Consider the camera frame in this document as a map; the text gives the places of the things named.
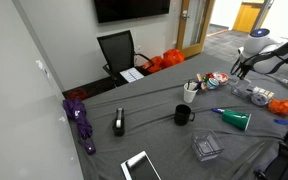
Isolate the clear holder with tape rolls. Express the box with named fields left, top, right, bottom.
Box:
left=231, top=79, right=276, bottom=108

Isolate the purple folded umbrella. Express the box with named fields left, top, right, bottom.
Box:
left=62, top=97, right=97, bottom=156

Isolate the orange crumpled cloth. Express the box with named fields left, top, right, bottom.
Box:
left=267, top=98, right=288, bottom=117

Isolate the black mug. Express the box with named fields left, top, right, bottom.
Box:
left=173, top=104, right=196, bottom=127

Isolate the white paper cup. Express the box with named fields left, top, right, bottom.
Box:
left=183, top=82, right=199, bottom=104

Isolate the empty clear plastic holder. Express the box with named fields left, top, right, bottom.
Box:
left=191, top=129, right=226, bottom=163

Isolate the black robot cart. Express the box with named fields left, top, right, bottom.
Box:
left=253, top=113, right=288, bottom=180

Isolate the black mesh office chair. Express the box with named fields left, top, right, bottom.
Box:
left=96, top=29, right=155, bottom=88

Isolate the red white ribbon spool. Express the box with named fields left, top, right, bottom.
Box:
left=215, top=72, right=230, bottom=85

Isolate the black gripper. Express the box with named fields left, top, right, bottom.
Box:
left=231, top=54, right=254, bottom=81

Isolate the blue capped marker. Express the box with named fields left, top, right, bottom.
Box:
left=211, top=107, right=226, bottom=115

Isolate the white paper sheet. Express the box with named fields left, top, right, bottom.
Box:
left=119, top=67, right=145, bottom=84

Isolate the white framed tablet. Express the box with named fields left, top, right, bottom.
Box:
left=120, top=150, right=162, bottom=180

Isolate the yellow door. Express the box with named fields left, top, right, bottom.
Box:
left=232, top=1, right=272, bottom=34

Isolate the large white tape roll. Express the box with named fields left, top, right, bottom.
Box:
left=251, top=93, right=270, bottom=107

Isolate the large orange plastic bag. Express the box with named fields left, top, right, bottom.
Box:
left=162, top=48, right=186, bottom=69

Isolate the small blue flat piece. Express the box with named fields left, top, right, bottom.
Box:
left=273, top=118, right=288, bottom=126

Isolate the green plastic cup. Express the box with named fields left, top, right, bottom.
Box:
left=221, top=109, right=252, bottom=132

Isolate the clear craft tray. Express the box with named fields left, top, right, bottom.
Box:
left=195, top=70, right=231, bottom=92

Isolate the red item on floor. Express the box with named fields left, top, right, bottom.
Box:
left=67, top=88, right=89, bottom=101

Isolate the small orange plastic bag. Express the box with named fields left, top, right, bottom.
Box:
left=143, top=55, right=165, bottom=74

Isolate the grey metal frame post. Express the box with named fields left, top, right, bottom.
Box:
left=250, top=0, right=274, bottom=33

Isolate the wooden framed glass door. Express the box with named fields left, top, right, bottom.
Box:
left=176, top=0, right=216, bottom=58

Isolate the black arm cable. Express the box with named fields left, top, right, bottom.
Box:
left=247, top=30, right=288, bottom=67

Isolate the black wall television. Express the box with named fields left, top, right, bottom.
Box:
left=93, top=0, right=171, bottom=24

